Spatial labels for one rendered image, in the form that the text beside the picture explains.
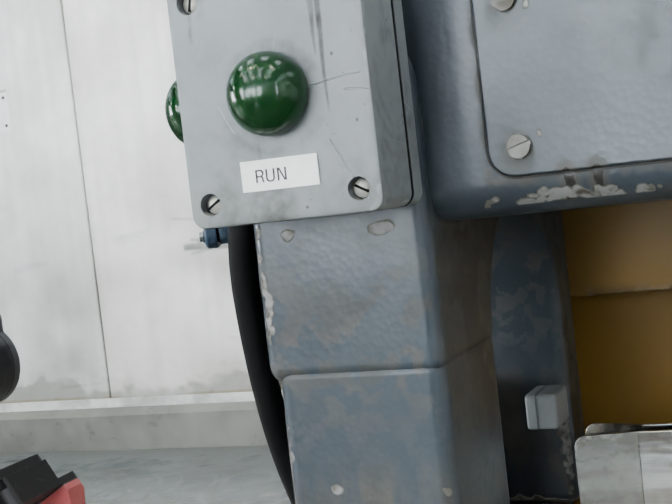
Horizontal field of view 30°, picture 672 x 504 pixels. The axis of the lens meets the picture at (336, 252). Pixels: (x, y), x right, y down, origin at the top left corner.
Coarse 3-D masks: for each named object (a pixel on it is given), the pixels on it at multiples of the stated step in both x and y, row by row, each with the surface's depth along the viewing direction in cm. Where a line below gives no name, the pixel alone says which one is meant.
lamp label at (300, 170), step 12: (288, 156) 44; (300, 156) 44; (312, 156) 44; (240, 168) 45; (252, 168) 45; (264, 168) 44; (276, 168) 44; (288, 168) 44; (300, 168) 44; (312, 168) 44; (252, 180) 45; (264, 180) 45; (276, 180) 44; (288, 180) 44; (300, 180) 44; (312, 180) 44
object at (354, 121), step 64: (192, 0) 45; (256, 0) 44; (320, 0) 43; (384, 0) 45; (192, 64) 45; (320, 64) 43; (384, 64) 44; (192, 128) 46; (320, 128) 44; (384, 128) 44; (192, 192) 46; (256, 192) 45; (320, 192) 44; (384, 192) 43
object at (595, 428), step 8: (592, 424) 64; (600, 424) 64; (608, 424) 64; (616, 424) 63; (624, 424) 63; (632, 424) 63; (640, 424) 63; (592, 432) 64; (600, 432) 64; (608, 432) 64
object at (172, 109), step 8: (176, 88) 47; (168, 96) 47; (176, 96) 47; (168, 104) 47; (176, 104) 47; (168, 112) 47; (176, 112) 47; (168, 120) 47; (176, 120) 47; (176, 128) 47; (176, 136) 47
